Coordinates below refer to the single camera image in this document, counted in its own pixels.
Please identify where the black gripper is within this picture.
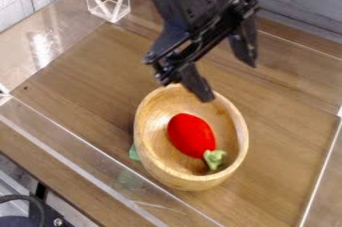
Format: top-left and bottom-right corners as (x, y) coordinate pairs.
(145, 0), (258, 103)

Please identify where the red plush strawberry toy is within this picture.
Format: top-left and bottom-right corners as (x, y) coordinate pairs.
(167, 113), (228, 171)

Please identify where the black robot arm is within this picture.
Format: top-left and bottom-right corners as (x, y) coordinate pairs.
(145, 0), (258, 102)

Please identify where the wooden brown bowl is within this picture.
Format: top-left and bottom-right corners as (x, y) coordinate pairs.
(134, 85), (249, 191)

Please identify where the green block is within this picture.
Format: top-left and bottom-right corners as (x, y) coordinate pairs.
(129, 144), (141, 161)

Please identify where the black clamp base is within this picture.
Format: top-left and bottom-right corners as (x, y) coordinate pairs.
(29, 194), (75, 227)

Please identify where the clear acrylic corner bracket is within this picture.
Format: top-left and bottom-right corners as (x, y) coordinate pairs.
(86, 0), (131, 23)

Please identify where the clear acrylic tray wall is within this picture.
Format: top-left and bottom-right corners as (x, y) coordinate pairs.
(0, 0), (342, 227)

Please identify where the black cable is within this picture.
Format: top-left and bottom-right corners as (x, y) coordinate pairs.
(0, 194), (49, 227)

